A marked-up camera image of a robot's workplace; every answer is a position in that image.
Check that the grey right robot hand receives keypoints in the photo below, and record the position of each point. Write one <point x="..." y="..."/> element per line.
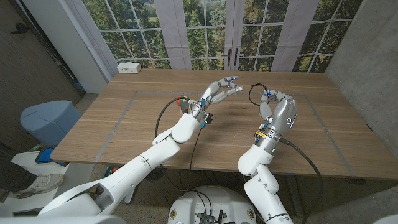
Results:
<point x="281" y="115"/>

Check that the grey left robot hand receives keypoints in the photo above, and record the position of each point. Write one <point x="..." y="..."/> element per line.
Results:
<point x="202" y="105"/>

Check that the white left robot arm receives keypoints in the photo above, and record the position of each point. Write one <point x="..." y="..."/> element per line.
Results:
<point x="140" y="165"/>

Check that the white box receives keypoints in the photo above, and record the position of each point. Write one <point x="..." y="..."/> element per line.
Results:
<point x="129" y="67"/>

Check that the black round fan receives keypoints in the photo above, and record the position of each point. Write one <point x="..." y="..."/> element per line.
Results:
<point x="154" y="174"/>

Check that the grey table leg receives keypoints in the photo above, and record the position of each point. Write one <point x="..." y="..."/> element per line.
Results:
<point x="295" y="199"/>

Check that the grey tape outline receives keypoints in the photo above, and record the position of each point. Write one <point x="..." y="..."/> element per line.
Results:
<point x="117" y="124"/>

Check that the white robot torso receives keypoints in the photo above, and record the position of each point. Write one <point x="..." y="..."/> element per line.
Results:
<point x="217" y="199"/>

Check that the teal basket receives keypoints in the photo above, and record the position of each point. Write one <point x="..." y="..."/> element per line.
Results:
<point x="113" y="169"/>

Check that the white floor board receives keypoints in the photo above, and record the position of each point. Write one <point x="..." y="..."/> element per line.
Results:
<point x="77" y="174"/>

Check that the blue-grey ottoman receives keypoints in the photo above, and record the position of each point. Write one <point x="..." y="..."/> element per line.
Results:
<point x="49" y="121"/>

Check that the blue pad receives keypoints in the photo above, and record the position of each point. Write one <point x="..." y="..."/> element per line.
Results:
<point x="45" y="155"/>

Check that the white sneaker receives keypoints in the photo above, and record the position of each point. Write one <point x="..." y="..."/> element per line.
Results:
<point x="42" y="185"/>

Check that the dark trouser leg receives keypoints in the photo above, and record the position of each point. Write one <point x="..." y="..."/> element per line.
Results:
<point x="14" y="174"/>

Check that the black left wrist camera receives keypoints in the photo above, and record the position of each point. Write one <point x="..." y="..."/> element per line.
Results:
<point x="207" y="118"/>

